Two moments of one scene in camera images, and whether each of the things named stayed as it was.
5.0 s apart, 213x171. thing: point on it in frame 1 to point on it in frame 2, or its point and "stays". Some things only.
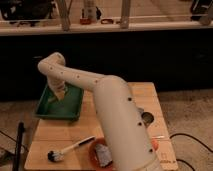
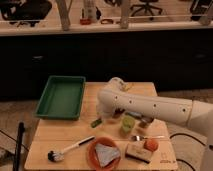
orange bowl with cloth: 93,158 stays
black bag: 26,11 stays
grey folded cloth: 104,155 stays
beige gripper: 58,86 to 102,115
